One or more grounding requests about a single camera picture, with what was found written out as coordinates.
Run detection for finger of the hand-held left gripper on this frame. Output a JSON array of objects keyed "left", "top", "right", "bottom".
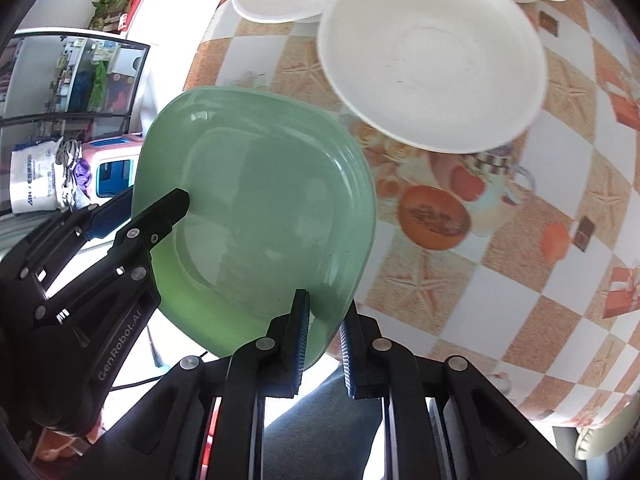
[
  {"left": 0, "top": 191, "right": 134, "bottom": 282},
  {"left": 35, "top": 187, "right": 192, "bottom": 328}
]

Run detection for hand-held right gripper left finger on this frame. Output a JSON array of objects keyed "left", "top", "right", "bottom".
[{"left": 70, "top": 289, "right": 313, "bottom": 480}]

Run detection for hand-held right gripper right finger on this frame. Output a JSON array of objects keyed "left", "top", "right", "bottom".
[{"left": 339, "top": 300, "right": 583, "bottom": 480}]

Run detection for green square plate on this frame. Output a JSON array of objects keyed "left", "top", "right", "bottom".
[{"left": 131, "top": 86, "right": 377, "bottom": 368}]

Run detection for large white round plate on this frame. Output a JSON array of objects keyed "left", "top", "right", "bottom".
[{"left": 317, "top": 0, "right": 548, "bottom": 153}]

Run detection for pink plastic stool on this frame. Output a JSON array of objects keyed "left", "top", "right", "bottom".
[{"left": 80, "top": 132, "right": 146, "bottom": 206}]

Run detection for grey crumpled cloth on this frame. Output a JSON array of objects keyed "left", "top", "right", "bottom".
[{"left": 57, "top": 137, "right": 93, "bottom": 208}]

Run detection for person's trousers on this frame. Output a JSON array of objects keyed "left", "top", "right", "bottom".
[{"left": 262, "top": 372, "right": 386, "bottom": 480}]

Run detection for white printed sack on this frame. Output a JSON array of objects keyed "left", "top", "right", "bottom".
[{"left": 10, "top": 137, "right": 68, "bottom": 216}]

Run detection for grey curtain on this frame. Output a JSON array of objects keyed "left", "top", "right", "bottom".
[{"left": 0, "top": 207, "right": 76, "bottom": 256}]

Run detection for glass display cabinet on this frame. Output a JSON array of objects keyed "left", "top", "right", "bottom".
[{"left": 0, "top": 30, "right": 151, "bottom": 133}]

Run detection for printed checkered tablecloth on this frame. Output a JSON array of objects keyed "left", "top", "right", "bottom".
[{"left": 182, "top": 0, "right": 640, "bottom": 428}]

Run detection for cream chair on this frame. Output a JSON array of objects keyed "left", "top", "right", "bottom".
[{"left": 575, "top": 400, "right": 640, "bottom": 461}]

